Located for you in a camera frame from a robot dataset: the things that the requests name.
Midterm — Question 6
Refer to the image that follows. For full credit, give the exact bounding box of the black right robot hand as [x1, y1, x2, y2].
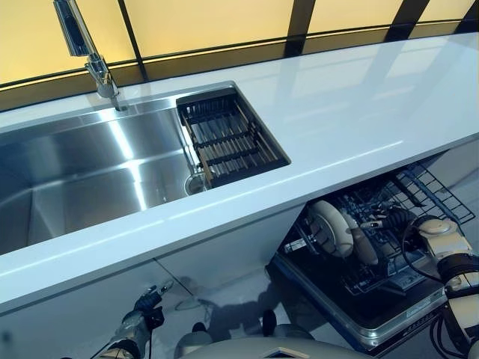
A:
[359, 207, 418, 236]

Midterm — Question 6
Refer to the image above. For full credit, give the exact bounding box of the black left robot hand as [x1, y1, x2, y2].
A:
[133, 284, 174, 311]

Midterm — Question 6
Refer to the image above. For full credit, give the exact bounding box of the beige round plate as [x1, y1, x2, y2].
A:
[308, 200, 355, 259]
[350, 224, 379, 265]

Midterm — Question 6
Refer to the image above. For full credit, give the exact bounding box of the left robot leg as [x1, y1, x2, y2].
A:
[174, 322, 214, 356]

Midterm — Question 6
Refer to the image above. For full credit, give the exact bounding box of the robot leg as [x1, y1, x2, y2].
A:
[174, 322, 214, 356]
[261, 309, 315, 340]

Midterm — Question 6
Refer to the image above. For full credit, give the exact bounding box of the wide white glossy cabinet door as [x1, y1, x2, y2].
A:
[0, 257, 195, 359]

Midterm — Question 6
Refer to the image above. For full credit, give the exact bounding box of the narrow white glossy cabinet door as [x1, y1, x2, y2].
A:
[155, 203, 304, 291]

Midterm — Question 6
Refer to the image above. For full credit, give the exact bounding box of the right robot leg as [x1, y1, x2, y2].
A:
[261, 309, 315, 340]

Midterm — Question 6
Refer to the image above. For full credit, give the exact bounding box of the beige robot torso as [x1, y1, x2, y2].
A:
[179, 338, 360, 359]

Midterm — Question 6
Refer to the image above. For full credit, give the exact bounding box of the round steel sink drain strainer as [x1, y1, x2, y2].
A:
[184, 175, 207, 195]

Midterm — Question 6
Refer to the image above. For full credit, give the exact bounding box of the stainless steel sink basin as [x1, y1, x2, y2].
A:
[0, 80, 292, 257]

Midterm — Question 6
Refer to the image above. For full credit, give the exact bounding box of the black slatted sink drying rack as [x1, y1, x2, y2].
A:
[175, 92, 292, 188]

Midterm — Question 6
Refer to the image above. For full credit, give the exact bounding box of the chrome pull-down kitchen faucet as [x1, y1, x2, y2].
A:
[52, 0, 130, 112]

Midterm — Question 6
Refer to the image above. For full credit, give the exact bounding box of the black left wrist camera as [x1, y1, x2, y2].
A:
[147, 306, 165, 328]

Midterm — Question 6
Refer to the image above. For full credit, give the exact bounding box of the black wire dishwasher rack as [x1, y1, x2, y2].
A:
[284, 162, 475, 296]

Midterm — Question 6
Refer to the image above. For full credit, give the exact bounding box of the black window frame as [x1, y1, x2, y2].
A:
[0, 0, 479, 102]

